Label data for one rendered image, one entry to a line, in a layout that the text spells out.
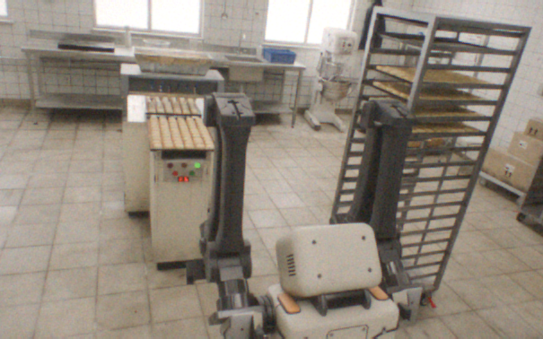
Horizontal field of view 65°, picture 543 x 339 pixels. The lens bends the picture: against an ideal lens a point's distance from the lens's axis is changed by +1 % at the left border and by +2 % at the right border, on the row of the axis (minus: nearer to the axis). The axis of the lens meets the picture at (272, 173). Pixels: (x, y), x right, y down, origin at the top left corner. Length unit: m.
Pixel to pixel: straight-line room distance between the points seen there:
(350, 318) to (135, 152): 2.59
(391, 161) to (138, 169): 2.53
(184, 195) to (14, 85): 4.08
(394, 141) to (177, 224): 1.96
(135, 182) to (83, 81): 3.09
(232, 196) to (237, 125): 0.16
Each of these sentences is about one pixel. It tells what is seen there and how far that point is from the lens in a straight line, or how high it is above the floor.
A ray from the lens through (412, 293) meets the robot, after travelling 1.14.
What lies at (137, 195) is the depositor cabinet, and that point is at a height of 0.23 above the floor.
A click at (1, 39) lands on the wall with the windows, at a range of 6.35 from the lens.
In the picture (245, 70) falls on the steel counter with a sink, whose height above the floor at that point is 0.77.
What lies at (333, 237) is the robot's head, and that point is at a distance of 0.96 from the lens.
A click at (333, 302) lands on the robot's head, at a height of 1.26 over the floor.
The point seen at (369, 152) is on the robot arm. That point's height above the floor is 1.48.
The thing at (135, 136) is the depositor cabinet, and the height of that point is 0.72.
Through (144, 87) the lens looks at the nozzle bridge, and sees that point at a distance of 3.27.
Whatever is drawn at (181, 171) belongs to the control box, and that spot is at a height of 0.77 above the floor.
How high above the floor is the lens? 1.87
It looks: 24 degrees down
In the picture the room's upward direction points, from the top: 8 degrees clockwise
